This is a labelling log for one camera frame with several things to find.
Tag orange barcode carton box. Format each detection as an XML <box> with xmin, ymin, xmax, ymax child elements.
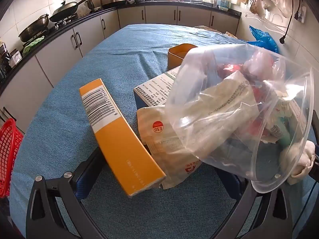
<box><xmin>79</xmin><ymin>78</ymin><xmax>166</xmax><ymax>197</ymax></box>

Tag clear plastic bag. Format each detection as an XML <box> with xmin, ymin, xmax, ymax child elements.
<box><xmin>165</xmin><ymin>43</ymin><xmax>315</xmax><ymax>193</ymax></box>

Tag beige paper pouch red sticker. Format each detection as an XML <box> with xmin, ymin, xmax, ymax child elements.
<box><xmin>137</xmin><ymin>105</ymin><xmax>202</xmax><ymax>190</ymax></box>

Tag blue white medicine box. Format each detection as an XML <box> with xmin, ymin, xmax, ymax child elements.
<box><xmin>134</xmin><ymin>66</ymin><xmax>180</xmax><ymax>109</ymax></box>

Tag yellow square paper cup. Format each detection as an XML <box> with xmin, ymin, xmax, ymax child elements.
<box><xmin>167</xmin><ymin>43</ymin><xmax>196</xmax><ymax>70</ymax></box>

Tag blue table cloth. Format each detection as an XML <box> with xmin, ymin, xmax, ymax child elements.
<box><xmin>9</xmin><ymin>23</ymin><xmax>319</xmax><ymax>239</ymax></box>

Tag red plastic mesh basket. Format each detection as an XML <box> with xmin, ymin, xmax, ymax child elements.
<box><xmin>0</xmin><ymin>118</ymin><xmax>23</xmax><ymax>198</ymax></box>

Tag green cloth on counter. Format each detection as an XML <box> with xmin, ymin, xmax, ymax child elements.
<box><xmin>22</xmin><ymin>36</ymin><xmax>45</xmax><ymax>57</ymax></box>

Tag blue plastic bag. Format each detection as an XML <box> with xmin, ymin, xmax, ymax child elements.
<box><xmin>247</xmin><ymin>25</ymin><xmax>280</xmax><ymax>53</ymax></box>

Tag dark frying pan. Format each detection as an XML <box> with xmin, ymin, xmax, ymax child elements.
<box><xmin>18</xmin><ymin>14</ymin><xmax>49</xmax><ymax>43</ymax></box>

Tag black wok with handle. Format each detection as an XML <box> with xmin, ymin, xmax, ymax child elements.
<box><xmin>49</xmin><ymin>0</ymin><xmax>87</xmax><ymax>23</ymax></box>

